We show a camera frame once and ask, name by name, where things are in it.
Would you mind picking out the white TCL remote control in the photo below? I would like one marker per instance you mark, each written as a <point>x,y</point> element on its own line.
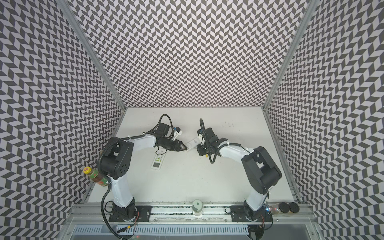
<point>158,162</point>

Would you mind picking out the aluminium front rail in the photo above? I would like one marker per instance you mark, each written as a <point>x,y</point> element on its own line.
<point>213,213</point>

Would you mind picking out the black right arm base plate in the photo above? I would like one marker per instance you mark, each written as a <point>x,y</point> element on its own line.
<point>241,214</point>

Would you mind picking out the green bottle yellow cap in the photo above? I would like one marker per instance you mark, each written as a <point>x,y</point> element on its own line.
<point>95,176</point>

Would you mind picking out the aluminium corner post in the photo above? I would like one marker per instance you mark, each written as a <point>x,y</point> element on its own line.
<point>308,14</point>
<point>69,15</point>

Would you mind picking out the aluminium corner post right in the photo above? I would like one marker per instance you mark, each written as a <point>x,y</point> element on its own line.
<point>308,14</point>

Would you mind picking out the aluminium corner post left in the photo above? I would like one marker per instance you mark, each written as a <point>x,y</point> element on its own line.
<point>69,15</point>

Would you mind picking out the white remote green buttons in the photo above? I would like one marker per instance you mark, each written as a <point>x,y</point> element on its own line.
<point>192,144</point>

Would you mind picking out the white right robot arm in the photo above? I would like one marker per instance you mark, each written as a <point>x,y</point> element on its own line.
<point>261,170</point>

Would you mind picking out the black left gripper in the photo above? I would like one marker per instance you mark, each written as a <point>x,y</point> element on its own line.
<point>178,145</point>

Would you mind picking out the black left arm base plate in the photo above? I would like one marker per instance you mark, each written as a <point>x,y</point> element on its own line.
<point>129,214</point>

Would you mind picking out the clear jar black lid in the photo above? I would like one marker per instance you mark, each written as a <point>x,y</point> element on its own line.
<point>279,208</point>

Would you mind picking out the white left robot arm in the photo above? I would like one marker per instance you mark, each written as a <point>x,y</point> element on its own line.
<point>115,160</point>

